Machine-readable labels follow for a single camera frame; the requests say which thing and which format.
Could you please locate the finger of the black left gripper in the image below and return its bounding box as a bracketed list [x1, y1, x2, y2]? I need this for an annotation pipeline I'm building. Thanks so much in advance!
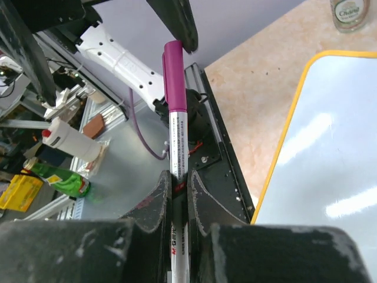
[147, 0, 199, 54]

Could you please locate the green plastic bottle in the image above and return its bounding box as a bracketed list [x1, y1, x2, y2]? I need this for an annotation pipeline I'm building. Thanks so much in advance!
[24, 157, 91, 198]

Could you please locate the yellow-framed whiteboard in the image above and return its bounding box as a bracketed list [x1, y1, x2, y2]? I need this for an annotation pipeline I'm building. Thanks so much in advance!
[252, 51, 376, 265]

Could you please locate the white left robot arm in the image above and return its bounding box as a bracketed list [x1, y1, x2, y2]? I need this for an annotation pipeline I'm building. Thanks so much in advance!
[1, 1, 199, 116]

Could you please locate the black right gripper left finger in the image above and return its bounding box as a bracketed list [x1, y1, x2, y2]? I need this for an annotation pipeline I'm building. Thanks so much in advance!
[1, 170, 172, 282]

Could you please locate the purple-capped whiteboard marker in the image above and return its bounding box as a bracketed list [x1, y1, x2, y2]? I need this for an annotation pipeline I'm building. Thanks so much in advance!
[163, 40, 190, 282]

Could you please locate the yellow box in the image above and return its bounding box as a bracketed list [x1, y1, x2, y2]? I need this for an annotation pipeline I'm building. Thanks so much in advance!
[1, 175, 43, 212]

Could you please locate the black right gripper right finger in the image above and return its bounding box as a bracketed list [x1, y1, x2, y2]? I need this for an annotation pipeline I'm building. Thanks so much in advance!
[187, 171, 372, 282]

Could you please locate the clear plastic bottle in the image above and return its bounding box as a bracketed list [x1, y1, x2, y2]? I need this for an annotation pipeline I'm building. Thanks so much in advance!
[330, 0, 371, 33]

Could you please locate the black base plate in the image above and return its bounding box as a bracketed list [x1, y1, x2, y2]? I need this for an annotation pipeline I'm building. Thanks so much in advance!
[185, 63, 254, 223]

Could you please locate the brown block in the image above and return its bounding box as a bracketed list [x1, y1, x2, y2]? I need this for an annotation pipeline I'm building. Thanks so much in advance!
[82, 114, 105, 139]

